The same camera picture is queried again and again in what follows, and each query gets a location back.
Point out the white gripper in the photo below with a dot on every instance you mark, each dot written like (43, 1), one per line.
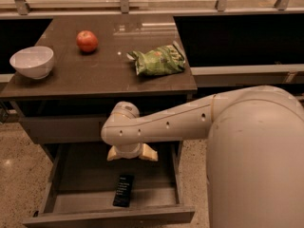
(128, 150)

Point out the dark blueberry rxbar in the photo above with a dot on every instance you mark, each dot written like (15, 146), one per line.
(123, 191)

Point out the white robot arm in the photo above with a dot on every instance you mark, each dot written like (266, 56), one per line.
(255, 153)

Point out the closed top drawer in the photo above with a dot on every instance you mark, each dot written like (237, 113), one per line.
(64, 129)

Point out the open middle drawer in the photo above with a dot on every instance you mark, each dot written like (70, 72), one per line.
(82, 185)

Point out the grey drawer cabinet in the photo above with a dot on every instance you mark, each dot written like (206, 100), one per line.
(92, 83)

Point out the green chip bag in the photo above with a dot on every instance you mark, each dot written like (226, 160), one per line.
(163, 60)

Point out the red apple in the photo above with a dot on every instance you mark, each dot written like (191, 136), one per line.
(86, 41)

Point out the white bowl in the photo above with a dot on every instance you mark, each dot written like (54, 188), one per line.
(33, 62)

